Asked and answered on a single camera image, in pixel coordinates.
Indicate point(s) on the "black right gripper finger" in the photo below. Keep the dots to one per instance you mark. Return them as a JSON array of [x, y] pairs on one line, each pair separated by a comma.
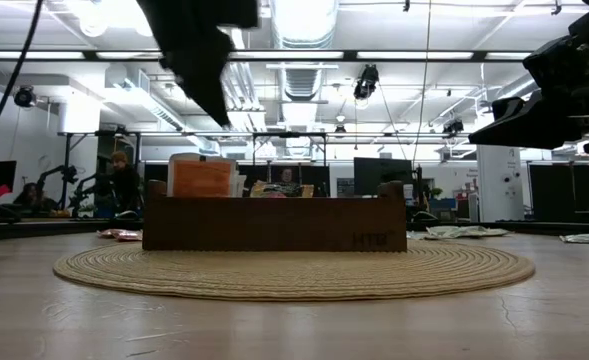
[[516, 130]]

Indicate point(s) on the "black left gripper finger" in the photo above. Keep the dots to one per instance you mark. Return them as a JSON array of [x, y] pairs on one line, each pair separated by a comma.
[[206, 80]]

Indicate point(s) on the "orange paper tea packet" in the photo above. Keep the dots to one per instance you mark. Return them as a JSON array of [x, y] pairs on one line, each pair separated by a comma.
[[201, 177]]

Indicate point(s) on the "brown wooden tea box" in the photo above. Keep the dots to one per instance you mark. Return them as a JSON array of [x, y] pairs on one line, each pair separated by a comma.
[[274, 225]]

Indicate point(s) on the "background black robot arm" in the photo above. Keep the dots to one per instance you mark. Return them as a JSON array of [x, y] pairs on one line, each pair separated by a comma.
[[61, 175]]

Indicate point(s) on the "white pillar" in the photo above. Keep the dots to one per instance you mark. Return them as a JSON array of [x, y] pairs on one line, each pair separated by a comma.
[[499, 180]]

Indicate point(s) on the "hanging black spotlight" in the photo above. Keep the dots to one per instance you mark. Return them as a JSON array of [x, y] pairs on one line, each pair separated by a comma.
[[24, 96], [366, 82], [453, 126]]

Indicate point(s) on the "black partition panel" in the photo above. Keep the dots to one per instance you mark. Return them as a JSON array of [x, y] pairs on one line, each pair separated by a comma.
[[564, 190]]

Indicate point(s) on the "long ceiling light strip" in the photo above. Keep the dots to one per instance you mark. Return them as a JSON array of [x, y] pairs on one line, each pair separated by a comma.
[[424, 55]]

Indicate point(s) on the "person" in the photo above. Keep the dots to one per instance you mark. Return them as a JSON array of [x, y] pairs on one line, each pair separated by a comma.
[[124, 182], [33, 196], [287, 175]]

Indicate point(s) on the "round woven straw placemat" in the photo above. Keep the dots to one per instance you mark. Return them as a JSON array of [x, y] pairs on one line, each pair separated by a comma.
[[294, 275]]

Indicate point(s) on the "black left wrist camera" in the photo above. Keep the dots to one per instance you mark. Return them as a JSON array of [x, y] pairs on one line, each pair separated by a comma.
[[234, 12]]

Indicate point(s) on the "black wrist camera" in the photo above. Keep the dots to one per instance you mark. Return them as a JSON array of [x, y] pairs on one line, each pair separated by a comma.
[[574, 55], [234, 12]]

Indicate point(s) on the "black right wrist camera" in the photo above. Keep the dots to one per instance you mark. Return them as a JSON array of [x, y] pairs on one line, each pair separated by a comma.
[[574, 55]]

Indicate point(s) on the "silver air duct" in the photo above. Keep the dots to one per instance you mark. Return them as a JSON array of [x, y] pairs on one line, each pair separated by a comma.
[[301, 30]]

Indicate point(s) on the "black metal table frame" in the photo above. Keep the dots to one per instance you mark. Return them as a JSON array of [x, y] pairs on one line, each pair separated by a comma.
[[49, 227]]

